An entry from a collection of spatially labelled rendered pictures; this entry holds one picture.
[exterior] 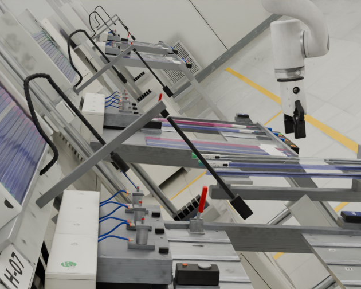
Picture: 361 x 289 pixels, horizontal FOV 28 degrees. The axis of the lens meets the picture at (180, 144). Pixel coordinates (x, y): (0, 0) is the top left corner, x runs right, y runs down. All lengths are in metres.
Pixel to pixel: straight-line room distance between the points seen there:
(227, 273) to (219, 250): 0.13
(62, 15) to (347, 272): 4.62
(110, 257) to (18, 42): 1.30
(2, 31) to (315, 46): 1.05
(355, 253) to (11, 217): 0.84
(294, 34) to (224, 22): 7.12
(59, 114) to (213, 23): 6.84
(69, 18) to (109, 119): 3.36
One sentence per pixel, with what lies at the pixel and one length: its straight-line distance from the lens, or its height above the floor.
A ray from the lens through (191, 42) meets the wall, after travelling 9.04.
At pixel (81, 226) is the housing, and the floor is 1.25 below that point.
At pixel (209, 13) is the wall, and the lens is 9.06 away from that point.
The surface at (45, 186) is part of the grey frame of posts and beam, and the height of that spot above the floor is 1.34.
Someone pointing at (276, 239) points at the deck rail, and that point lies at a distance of 1.69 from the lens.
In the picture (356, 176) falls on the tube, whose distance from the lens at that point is 1.89.
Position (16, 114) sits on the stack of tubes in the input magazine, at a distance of 1.50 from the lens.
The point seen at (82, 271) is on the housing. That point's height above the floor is 1.24.
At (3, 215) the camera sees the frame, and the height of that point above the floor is 1.40.
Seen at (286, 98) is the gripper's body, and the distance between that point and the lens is 2.01.
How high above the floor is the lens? 1.54
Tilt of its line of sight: 13 degrees down
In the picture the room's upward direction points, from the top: 39 degrees counter-clockwise
